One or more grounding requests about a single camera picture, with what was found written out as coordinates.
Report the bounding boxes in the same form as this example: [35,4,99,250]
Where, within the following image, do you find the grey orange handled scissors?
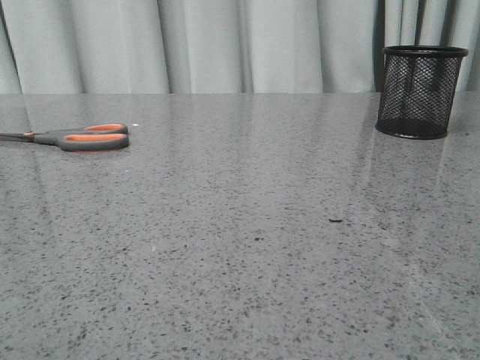
[1,123,129,152]

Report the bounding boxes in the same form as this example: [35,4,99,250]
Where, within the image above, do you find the black mesh pen bucket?
[376,45,469,140]

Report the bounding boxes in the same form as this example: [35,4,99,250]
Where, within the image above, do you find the pale grey curtain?
[1,1,479,94]

